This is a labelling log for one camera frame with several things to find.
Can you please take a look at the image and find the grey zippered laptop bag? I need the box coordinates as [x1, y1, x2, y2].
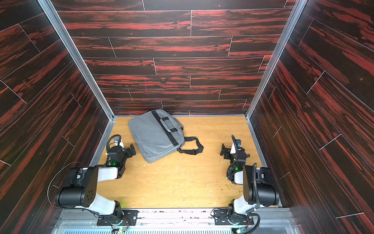
[129, 109, 204, 163]

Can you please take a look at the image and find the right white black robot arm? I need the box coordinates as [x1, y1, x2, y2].
[217, 143, 280, 225]

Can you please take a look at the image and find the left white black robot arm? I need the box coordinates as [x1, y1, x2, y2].
[56, 144, 136, 226]

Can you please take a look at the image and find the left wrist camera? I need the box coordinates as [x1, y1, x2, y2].
[114, 139, 124, 148]

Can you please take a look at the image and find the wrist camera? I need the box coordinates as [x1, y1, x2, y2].
[114, 139, 124, 148]
[230, 138, 241, 155]

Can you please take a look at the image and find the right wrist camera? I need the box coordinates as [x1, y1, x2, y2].
[230, 138, 241, 155]

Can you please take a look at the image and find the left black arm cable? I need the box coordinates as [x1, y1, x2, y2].
[46, 161, 82, 210]

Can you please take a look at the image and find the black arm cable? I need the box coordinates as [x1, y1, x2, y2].
[250, 163, 261, 210]
[46, 161, 82, 210]

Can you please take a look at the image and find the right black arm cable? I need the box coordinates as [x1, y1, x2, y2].
[250, 163, 261, 210]

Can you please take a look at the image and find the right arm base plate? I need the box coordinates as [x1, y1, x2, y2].
[210, 208, 254, 226]

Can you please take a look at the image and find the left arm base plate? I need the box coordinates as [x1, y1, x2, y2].
[97, 210, 139, 227]

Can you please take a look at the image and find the aluminium front rail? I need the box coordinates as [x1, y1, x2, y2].
[51, 208, 302, 234]

